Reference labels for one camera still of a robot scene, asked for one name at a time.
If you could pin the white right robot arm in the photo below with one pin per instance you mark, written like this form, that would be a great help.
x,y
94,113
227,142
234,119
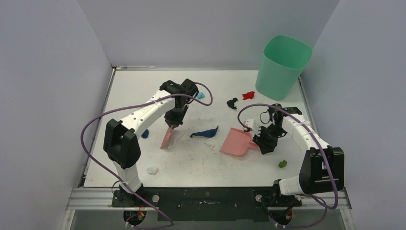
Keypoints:
x,y
322,168

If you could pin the small dark blue paper scrap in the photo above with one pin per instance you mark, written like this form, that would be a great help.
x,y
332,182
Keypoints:
x,y
145,134

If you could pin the teal paper scrap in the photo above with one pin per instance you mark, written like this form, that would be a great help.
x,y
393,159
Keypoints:
x,y
200,95

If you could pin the green plastic waste bin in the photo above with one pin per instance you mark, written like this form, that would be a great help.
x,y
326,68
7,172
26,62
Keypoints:
x,y
283,60

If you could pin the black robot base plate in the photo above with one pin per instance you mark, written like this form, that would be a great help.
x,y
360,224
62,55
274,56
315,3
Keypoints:
x,y
218,203

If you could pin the black paper scrap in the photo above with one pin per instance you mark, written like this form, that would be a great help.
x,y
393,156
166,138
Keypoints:
x,y
231,103

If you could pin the green paper scrap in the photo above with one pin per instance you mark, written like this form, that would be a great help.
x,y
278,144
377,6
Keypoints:
x,y
282,164

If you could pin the pink plastic dustpan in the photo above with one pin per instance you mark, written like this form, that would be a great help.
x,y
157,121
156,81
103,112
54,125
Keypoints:
x,y
237,143

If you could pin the long dark blue paper scrap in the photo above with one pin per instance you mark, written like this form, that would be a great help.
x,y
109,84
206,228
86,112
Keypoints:
x,y
207,133

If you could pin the red paper scrap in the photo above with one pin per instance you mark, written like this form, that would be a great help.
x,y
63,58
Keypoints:
x,y
248,95

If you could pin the pink hand brush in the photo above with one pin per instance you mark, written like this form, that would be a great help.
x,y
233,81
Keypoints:
x,y
167,138

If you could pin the white paper scrap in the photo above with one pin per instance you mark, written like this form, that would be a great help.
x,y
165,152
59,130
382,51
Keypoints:
x,y
153,170

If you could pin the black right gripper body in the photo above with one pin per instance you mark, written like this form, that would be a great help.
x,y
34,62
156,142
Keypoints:
x,y
265,139

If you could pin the aluminium frame rail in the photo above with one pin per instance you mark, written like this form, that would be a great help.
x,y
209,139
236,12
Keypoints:
x,y
101,199

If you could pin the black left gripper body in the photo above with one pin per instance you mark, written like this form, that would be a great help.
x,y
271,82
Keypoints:
x,y
175,116

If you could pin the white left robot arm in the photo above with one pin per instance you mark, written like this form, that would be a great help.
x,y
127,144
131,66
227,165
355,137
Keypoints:
x,y
121,136

